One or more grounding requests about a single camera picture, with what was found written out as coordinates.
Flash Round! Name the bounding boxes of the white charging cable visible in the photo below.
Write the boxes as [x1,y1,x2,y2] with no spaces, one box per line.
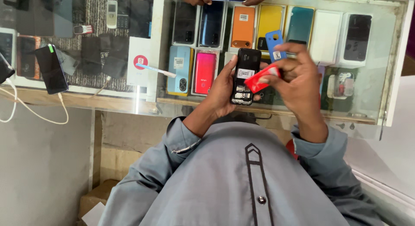
[0,77,18,123]
[0,88,69,125]

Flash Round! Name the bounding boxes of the person's grey shirt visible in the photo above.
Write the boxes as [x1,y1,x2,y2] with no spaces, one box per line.
[97,116,386,226]

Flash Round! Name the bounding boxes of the clear earphone package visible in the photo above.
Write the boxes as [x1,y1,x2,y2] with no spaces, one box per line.
[327,72,355,100]

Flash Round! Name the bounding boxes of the white card with red circle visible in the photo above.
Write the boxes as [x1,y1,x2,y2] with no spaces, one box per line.
[127,36,152,88]

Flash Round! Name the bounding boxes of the blue phone back cover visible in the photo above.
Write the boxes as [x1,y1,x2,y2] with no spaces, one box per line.
[265,30,288,63]

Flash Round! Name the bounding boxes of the person's left hand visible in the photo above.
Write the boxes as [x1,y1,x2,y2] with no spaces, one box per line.
[205,55,262,119]

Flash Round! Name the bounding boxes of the group of dark display phones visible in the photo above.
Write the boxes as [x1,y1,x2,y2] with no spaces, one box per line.
[3,0,153,80]

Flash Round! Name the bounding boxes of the black keypad phone without back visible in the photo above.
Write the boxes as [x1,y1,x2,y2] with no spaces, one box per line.
[230,48,262,106]

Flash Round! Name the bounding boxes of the white keypad phone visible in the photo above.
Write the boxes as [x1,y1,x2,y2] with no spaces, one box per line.
[106,0,118,29]

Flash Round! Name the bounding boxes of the small black keypad phone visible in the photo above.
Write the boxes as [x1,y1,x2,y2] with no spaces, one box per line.
[117,14,130,29]

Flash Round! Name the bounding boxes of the white paper sheet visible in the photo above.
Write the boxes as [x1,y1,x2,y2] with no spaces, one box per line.
[81,202,106,226]

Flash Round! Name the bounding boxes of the black smartphone in wide box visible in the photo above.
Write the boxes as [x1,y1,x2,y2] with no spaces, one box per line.
[337,13,373,68]

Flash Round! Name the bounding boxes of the black device with cable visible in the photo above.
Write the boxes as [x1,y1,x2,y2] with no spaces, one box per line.
[0,53,16,84]

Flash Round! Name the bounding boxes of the white pen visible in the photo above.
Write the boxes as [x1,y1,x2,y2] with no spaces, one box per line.
[136,63,177,79]

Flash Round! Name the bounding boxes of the person's right hand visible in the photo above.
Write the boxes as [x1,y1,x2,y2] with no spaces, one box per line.
[258,43,327,127]

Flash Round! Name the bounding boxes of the yellow smartphone in box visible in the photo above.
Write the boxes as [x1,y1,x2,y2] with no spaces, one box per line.
[256,4,287,52]

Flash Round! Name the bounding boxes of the red phone battery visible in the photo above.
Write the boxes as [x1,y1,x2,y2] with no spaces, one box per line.
[244,66,281,94]

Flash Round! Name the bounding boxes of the orange smartphone in box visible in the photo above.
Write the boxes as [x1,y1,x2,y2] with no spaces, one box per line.
[228,4,259,53]

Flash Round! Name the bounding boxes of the dark blue smartphone in box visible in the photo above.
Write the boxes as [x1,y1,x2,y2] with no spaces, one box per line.
[198,0,228,51]

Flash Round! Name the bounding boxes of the pink red smartphone in box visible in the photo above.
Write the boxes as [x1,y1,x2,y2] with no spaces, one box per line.
[191,48,220,97]

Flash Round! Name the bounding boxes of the small red white phone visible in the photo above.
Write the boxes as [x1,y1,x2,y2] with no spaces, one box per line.
[73,25,95,35]

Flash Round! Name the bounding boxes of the beige cable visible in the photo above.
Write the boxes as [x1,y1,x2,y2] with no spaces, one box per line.
[92,76,112,99]

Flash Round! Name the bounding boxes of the plain white phone box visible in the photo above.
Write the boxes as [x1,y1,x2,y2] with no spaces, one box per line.
[310,10,343,66]

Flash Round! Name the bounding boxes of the black smartphone in white box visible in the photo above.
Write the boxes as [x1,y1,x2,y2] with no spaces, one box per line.
[172,0,201,48]

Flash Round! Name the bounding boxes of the brown orange smartphone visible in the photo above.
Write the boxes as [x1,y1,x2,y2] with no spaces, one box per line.
[16,35,42,80]

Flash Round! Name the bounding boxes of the light blue smartphone in box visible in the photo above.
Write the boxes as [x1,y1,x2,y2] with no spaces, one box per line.
[167,45,194,97]

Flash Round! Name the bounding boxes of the teal smartphone in box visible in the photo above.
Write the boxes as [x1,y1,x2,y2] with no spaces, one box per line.
[285,5,315,50]

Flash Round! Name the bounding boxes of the keys in showcase lock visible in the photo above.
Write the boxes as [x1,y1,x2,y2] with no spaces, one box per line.
[335,122,356,131]

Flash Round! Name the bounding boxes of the black smartphone with green sticker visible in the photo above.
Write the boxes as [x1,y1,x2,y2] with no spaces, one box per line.
[35,44,69,95]

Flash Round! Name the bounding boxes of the cardboard box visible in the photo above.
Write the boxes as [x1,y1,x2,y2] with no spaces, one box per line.
[77,179,121,226]

